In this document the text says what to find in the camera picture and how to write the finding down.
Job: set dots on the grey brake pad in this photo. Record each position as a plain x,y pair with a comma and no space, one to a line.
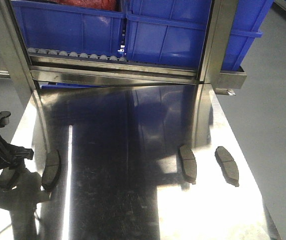
51,171
188,164
228,166
8,178

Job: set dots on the left blue plastic bin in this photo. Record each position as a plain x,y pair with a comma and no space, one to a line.
69,28

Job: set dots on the blue plastic bin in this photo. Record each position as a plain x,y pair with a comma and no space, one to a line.
172,32
69,28

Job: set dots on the red contents in bin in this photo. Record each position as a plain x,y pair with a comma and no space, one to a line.
109,5

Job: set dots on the right blue plastic bin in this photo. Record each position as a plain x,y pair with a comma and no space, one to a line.
172,32

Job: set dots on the stainless steel rack frame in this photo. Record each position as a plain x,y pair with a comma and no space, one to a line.
27,70

